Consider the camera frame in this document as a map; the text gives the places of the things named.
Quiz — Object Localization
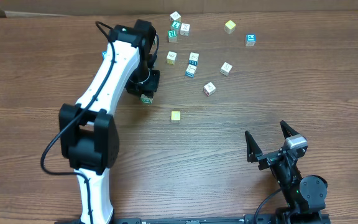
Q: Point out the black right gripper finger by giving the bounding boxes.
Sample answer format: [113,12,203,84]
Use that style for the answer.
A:
[280,120,298,139]
[245,131,263,162]

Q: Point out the wooden block green bottom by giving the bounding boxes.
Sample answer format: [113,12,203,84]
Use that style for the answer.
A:
[140,94,154,104]

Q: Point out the wooden block red edge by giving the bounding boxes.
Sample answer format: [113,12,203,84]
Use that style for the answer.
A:
[203,82,216,96]

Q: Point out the blue letter P block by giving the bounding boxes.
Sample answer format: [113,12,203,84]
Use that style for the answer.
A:
[246,34,256,47]

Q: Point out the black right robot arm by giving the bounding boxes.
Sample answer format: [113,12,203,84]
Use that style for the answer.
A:
[244,120,331,224]

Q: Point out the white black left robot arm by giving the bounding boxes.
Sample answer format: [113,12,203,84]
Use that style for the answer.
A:
[59,19,160,223]

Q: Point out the wooden block yellow side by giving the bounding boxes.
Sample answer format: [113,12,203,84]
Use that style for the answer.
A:
[166,51,177,65]

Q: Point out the yellow wooden block centre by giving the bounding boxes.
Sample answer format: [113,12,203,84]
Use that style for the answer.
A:
[171,111,181,123]

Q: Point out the wooden block blue side lower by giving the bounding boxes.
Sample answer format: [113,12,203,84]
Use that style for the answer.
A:
[185,64,197,78]

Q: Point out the wooden block blue side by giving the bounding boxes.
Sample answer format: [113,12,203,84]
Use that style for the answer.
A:
[189,52,199,66]
[185,64,197,78]

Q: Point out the wooden block blue side upper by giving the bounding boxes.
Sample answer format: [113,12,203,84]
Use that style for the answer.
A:
[189,52,199,66]

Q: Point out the green letter R block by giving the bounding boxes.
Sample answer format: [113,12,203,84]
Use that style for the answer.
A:
[167,30,177,43]

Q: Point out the green letter L block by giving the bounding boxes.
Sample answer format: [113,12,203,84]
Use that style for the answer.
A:
[170,21,181,32]

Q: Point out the wooden block letter X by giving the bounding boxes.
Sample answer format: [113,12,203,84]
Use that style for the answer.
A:
[180,23,190,36]

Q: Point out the wooden block top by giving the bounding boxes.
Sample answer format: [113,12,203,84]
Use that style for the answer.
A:
[170,11,181,22]

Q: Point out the yellow block top right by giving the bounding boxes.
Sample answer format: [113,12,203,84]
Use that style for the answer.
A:
[224,20,236,34]

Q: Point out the cardboard box edge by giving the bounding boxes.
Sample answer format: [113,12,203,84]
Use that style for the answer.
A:
[0,9,69,18]

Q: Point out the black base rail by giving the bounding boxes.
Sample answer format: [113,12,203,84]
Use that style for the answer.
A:
[54,213,331,224]

